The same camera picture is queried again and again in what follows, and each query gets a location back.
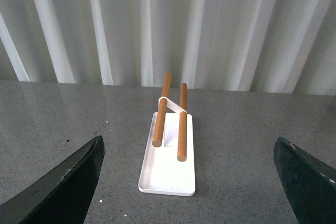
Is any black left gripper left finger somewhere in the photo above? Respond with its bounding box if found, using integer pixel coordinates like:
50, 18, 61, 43
1, 136, 105, 223

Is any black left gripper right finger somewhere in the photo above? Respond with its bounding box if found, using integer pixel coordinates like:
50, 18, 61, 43
274, 137, 335, 223

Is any white towel rack stand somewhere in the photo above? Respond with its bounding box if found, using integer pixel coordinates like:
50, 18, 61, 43
138, 72, 196, 197

